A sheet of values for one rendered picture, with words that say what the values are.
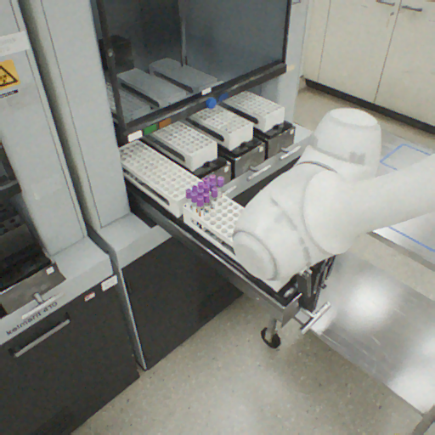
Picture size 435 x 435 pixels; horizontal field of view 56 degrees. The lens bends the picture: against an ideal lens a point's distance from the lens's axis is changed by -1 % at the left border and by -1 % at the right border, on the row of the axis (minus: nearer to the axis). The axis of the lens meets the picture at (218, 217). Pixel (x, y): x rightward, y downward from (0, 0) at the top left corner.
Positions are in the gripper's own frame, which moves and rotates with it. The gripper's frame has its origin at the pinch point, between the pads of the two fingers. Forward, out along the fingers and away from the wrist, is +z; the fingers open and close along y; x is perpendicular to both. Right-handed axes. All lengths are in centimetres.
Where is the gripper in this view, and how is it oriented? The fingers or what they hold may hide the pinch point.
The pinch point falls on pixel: (310, 296)
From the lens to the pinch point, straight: 88.3
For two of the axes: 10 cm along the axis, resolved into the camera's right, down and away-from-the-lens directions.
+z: 0.1, 7.4, 6.7
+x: 6.9, 4.8, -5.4
